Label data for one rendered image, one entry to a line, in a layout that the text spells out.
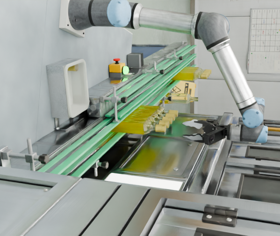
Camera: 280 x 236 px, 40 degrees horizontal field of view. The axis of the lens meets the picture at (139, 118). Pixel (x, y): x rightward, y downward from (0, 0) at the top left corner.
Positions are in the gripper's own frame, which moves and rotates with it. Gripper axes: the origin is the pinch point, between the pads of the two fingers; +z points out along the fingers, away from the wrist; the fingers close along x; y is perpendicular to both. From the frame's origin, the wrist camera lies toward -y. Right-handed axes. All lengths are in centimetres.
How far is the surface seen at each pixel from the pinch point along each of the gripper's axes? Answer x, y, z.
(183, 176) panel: -11.5, -21.5, -4.4
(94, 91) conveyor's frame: 15.7, 2.2, 44.9
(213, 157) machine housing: -12.8, 2.0, -12.7
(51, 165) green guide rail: 5, -56, 35
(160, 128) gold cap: 0.8, -1.6, 11.2
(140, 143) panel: -12.0, 8.0, 24.5
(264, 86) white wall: -136, 587, -18
